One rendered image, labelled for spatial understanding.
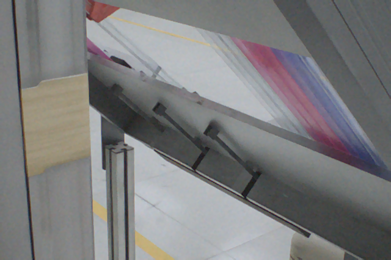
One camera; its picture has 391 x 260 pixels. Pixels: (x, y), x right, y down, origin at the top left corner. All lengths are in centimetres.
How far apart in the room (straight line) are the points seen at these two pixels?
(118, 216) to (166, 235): 95
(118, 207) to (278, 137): 58
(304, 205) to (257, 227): 137
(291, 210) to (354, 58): 54
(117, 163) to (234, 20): 72
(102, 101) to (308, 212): 41
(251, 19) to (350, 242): 41
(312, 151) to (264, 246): 148
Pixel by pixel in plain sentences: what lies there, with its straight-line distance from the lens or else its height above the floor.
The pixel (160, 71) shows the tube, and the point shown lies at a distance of 80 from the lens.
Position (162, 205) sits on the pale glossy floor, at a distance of 226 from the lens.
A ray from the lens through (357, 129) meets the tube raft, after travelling 49.
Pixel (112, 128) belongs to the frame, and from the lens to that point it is 111.
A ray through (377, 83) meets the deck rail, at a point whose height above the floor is 98.
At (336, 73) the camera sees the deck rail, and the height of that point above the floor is 99.
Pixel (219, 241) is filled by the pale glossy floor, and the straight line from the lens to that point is 205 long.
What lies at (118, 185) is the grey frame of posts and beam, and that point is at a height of 57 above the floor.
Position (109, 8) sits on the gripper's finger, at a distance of 74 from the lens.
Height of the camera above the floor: 106
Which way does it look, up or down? 21 degrees down
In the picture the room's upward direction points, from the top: 2 degrees clockwise
